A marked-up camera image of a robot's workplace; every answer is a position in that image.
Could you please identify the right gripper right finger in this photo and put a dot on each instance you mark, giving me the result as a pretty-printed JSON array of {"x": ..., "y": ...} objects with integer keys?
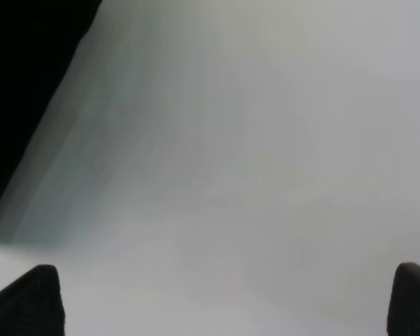
[{"x": 404, "y": 307}]

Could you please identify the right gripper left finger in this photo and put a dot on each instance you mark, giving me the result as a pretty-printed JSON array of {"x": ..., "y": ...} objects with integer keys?
[{"x": 32, "y": 304}]

